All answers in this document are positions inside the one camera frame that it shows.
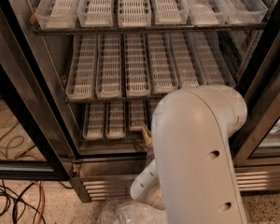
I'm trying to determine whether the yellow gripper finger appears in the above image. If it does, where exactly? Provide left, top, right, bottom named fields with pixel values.
left=142, top=125, right=152, bottom=147

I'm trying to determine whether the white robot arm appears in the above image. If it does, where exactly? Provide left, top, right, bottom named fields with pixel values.
left=130, top=85, right=247, bottom=224

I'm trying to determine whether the stainless steel fridge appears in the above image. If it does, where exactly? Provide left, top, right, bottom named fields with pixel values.
left=0, top=0, right=280, bottom=203

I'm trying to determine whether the right glass fridge door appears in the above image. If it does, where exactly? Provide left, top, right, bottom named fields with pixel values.
left=232, top=30, right=280, bottom=168

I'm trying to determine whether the glass fridge door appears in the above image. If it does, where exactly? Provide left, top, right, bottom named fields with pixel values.
left=0, top=0, right=75, bottom=180
left=232, top=30, right=280, bottom=168

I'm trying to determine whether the left glass fridge door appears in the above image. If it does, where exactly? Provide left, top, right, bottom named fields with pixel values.
left=0, top=0, right=75, bottom=180

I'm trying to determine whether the clear plastic bag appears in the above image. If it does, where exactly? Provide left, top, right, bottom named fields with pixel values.
left=98, top=198, right=169, bottom=224

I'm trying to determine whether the bottom wire shelf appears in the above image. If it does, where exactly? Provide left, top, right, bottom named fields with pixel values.
left=80, top=132, right=144, bottom=145

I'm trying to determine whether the wire shelf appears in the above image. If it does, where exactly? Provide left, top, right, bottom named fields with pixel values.
left=33, top=23, right=266, bottom=35
left=80, top=132, right=144, bottom=145
left=63, top=93, right=168, bottom=105

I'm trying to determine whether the middle wire shelf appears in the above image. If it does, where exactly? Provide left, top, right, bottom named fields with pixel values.
left=63, top=93, right=168, bottom=105

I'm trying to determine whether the orange cable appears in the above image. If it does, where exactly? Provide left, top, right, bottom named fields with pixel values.
left=31, top=180, right=47, bottom=224

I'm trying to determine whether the top wire shelf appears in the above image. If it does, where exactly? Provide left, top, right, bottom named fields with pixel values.
left=33, top=23, right=266, bottom=35

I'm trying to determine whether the black cable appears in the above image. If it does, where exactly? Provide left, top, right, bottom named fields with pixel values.
left=0, top=180, right=47, bottom=224

